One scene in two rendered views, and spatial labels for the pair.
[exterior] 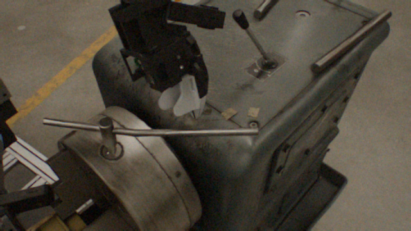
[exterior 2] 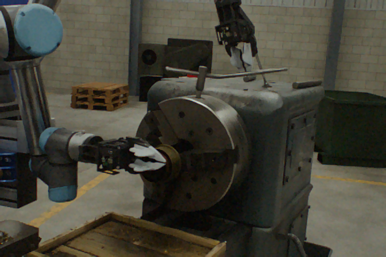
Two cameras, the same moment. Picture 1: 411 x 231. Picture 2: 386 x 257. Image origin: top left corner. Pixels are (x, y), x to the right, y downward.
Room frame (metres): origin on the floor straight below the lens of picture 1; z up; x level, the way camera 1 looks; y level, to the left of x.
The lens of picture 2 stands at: (-0.80, 0.49, 1.38)
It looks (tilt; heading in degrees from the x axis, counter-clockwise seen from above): 11 degrees down; 344
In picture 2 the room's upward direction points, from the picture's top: 4 degrees clockwise
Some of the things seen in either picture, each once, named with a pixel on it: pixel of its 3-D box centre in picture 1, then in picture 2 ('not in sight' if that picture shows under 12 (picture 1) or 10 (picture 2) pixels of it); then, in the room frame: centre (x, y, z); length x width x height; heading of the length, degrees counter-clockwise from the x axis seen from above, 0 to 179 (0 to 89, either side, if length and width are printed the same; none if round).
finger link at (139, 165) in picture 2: not in sight; (144, 167); (0.20, 0.32, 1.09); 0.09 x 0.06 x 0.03; 45
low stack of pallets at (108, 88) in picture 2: not in sight; (101, 95); (8.58, -0.13, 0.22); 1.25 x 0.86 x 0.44; 156
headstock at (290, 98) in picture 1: (238, 91); (238, 136); (0.66, -0.09, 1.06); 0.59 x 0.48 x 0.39; 137
